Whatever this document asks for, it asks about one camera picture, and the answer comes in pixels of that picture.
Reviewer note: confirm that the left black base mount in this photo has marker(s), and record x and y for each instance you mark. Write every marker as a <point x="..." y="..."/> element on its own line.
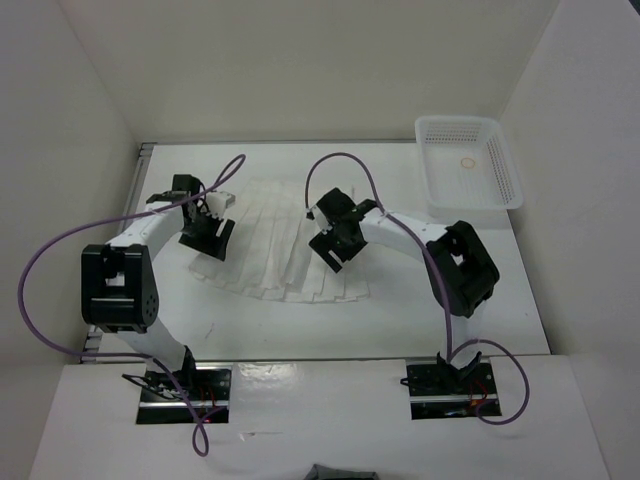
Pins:
<point x="161" y="404"/>

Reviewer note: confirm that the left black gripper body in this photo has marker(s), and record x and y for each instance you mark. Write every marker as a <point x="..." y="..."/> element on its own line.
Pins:
<point x="205" y="225"/>

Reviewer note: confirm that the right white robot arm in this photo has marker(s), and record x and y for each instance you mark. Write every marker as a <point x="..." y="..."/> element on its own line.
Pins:
<point x="461" y="272"/>

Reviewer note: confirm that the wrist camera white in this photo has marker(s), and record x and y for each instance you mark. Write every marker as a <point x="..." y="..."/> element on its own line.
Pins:
<point x="218" y="202"/>
<point x="318" y="217"/>

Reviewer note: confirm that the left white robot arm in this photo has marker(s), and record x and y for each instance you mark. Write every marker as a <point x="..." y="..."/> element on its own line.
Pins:
<point x="119" y="293"/>

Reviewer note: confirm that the dark object bottom edge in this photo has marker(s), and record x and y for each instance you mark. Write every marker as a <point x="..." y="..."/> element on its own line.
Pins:
<point x="321" y="472"/>

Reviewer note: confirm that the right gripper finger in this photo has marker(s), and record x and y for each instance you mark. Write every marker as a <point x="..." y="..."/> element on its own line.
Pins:
<point x="354" y="248"/>
<point x="326" y="247"/>

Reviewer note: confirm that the white perforated plastic basket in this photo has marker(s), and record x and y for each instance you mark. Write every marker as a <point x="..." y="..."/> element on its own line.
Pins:
<point x="443" y="140"/>

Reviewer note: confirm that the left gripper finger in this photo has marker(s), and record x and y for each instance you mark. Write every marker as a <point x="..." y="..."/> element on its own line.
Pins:
<point x="198" y="243"/>
<point x="222" y="230"/>

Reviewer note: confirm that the aluminium table rail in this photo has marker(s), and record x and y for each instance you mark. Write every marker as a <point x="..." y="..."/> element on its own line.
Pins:
<point x="113" y="251"/>

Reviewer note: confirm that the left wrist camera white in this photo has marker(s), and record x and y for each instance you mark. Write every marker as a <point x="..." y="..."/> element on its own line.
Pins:
<point x="218" y="202"/>

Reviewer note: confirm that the white pleated skirt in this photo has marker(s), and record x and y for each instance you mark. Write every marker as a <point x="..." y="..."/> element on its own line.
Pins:
<point x="268" y="256"/>

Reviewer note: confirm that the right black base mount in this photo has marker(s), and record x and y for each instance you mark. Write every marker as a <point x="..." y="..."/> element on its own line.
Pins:
<point x="432" y="396"/>

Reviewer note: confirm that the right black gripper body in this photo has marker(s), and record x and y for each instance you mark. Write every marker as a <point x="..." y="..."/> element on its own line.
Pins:
<point x="338" y="241"/>

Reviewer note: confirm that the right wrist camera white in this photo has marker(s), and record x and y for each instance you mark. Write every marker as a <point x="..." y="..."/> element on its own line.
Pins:
<point x="318" y="217"/>

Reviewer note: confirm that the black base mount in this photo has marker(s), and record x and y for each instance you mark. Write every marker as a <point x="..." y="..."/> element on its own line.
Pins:
<point x="161" y="404"/>
<point x="432" y="396"/>

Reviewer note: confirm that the orange rubber band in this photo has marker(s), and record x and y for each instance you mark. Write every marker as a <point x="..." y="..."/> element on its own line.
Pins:
<point x="468" y="163"/>

